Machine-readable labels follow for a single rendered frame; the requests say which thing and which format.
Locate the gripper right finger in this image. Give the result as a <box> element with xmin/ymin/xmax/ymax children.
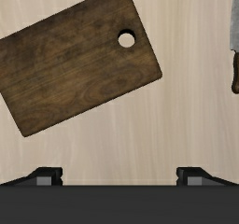
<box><xmin>176</xmin><ymin>166</ymin><xmax>239</xmax><ymax>187</ymax></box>

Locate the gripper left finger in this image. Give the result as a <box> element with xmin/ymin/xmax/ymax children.
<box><xmin>0</xmin><ymin>166</ymin><xmax>63</xmax><ymax>187</ymax></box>

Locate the brown wooden cutting board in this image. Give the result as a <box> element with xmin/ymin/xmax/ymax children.
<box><xmin>0</xmin><ymin>0</ymin><xmax>163</xmax><ymax>138</ymax></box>

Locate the knife with brown handle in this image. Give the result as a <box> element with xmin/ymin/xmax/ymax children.
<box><xmin>229</xmin><ymin>0</ymin><xmax>239</xmax><ymax>95</ymax></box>

